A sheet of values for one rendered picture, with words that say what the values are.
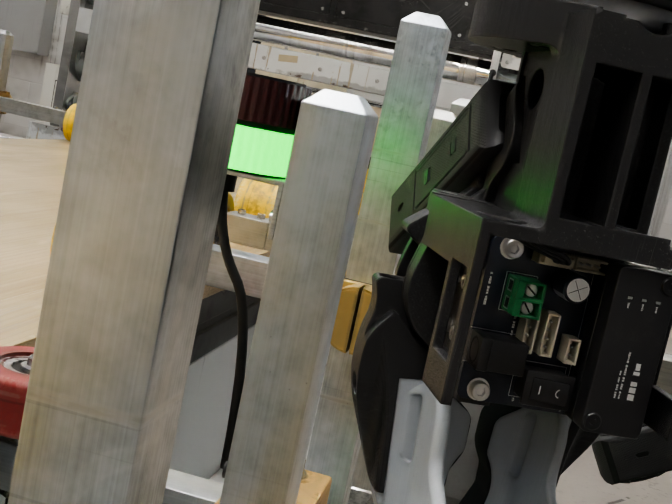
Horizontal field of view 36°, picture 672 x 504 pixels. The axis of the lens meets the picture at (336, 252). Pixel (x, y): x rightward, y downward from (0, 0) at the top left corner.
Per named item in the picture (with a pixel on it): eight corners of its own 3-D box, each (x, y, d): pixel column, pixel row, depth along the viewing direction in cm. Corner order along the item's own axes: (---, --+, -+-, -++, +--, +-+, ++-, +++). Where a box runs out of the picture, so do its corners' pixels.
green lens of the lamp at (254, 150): (306, 176, 57) (314, 136, 57) (278, 179, 52) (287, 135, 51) (204, 153, 58) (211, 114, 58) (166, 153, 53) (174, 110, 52)
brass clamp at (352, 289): (411, 332, 89) (424, 275, 88) (387, 365, 75) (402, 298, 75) (341, 315, 90) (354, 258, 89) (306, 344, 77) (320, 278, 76)
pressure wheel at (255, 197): (267, 227, 131) (275, 253, 139) (286, 173, 134) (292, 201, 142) (223, 217, 132) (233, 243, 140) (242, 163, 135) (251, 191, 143)
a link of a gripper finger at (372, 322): (333, 486, 35) (390, 229, 33) (327, 469, 36) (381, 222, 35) (468, 506, 35) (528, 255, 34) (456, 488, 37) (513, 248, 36)
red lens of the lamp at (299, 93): (315, 131, 57) (323, 91, 57) (288, 129, 51) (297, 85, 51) (212, 109, 58) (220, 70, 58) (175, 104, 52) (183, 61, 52)
